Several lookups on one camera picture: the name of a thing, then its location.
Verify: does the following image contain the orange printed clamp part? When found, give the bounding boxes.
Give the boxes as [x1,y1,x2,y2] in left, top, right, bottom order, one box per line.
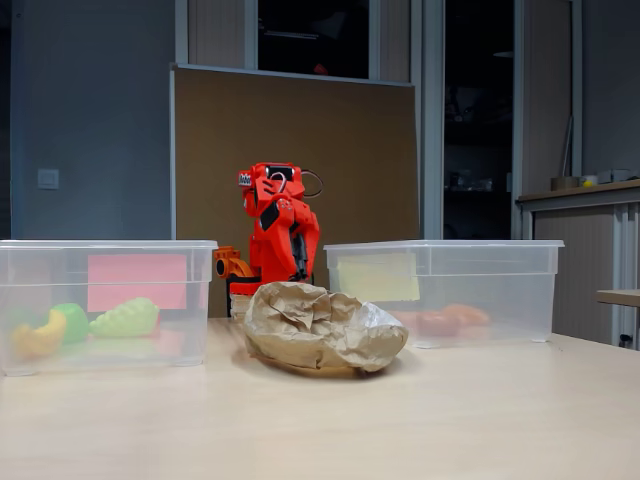
[213,245,254,279]

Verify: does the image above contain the wooden side table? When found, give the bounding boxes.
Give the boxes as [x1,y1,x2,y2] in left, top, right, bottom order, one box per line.
[595,288,640,307]

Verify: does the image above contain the crumpled brown paper bag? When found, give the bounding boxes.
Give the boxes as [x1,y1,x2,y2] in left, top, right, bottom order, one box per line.
[241,281,410,374]

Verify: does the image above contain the brown cork board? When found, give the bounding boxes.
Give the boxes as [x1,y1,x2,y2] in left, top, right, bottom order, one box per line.
[169,62,420,317]

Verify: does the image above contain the clear plastic film sheet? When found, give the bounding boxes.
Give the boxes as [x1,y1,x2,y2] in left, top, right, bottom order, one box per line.
[349,298,397,342]

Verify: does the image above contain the clear plastic bin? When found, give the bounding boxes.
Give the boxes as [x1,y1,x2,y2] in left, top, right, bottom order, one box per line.
[323,239,565,350]
[0,239,219,377]

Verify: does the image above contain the orange toy doughnut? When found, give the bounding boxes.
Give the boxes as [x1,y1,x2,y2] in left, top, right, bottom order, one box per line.
[417,309,460,338]

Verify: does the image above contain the yellow-green paper label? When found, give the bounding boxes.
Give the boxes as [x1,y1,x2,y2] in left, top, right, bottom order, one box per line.
[337,252,420,302]

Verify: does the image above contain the pale green toy grapes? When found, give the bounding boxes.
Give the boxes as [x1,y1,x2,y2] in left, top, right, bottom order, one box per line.
[88,297,161,340]

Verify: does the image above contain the grey shutter cabinet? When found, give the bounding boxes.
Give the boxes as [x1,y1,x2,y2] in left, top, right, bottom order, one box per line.
[516,178,640,351]

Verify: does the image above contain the green toy apple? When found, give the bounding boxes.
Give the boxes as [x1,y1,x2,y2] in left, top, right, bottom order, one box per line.
[47,302,90,345]

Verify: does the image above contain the black servo cable loop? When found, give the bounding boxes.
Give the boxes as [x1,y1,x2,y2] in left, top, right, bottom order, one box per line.
[301,169,325,199]

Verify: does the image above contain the orange toy croissant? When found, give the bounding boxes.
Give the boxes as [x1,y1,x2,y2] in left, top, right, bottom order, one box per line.
[445,303,492,329]

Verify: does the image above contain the wooden base block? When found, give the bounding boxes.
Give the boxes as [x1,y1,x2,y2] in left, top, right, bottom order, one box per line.
[228,293,254,319]

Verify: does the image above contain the yellow toy banana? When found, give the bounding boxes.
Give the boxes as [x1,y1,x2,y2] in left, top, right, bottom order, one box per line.
[12,309,68,357]

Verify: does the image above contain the pink paper label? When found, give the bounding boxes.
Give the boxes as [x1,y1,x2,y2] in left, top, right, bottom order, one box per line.
[87,254,188,313]

